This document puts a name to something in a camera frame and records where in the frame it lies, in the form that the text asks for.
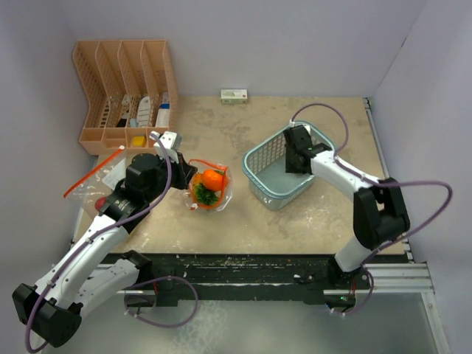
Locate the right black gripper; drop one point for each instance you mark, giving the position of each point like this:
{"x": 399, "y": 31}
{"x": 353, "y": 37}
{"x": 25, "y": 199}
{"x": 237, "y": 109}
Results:
{"x": 290, "y": 167}

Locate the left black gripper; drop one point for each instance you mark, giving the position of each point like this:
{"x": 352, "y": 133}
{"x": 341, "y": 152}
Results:
{"x": 184, "y": 172}

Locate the orange peeled fruit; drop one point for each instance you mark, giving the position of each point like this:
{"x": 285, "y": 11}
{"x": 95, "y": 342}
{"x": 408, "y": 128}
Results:
{"x": 202, "y": 194}

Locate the clear orange-zip bag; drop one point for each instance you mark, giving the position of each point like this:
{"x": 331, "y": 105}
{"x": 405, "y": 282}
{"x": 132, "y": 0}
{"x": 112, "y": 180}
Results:
{"x": 98, "y": 182}

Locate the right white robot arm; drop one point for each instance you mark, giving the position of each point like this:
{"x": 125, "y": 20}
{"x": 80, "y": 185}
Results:
{"x": 379, "y": 210}

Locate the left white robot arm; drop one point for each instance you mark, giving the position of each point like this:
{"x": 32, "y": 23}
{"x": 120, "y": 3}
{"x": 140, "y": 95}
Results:
{"x": 54, "y": 307}

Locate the blue plastic basket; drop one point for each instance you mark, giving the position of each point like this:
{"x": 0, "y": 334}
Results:
{"x": 264, "y": 167}

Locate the yellow sponge block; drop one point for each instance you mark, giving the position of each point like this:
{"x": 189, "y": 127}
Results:
{"x": 138, "y": 141}

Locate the white blue bottle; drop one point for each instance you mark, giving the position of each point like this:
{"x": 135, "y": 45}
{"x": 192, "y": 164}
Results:
{"x": 163, "y": 115}

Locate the white pack in organizer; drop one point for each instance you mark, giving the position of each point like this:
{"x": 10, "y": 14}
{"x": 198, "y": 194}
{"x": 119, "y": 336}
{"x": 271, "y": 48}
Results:
{"x": 143, "y": 113}

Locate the small green white box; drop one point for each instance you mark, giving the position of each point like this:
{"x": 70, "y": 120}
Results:
{"x": 234, "y": 96}

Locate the orange file organizer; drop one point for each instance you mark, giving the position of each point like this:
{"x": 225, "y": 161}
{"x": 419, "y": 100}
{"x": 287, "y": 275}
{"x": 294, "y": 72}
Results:
{"x": 115, "y": 76}

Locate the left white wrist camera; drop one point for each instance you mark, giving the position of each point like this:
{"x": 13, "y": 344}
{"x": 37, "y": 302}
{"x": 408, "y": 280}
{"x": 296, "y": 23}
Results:
{"x": 167, "y": 142}

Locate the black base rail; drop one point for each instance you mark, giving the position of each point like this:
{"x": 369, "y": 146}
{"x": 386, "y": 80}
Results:
{"x": 309, "y": 278}

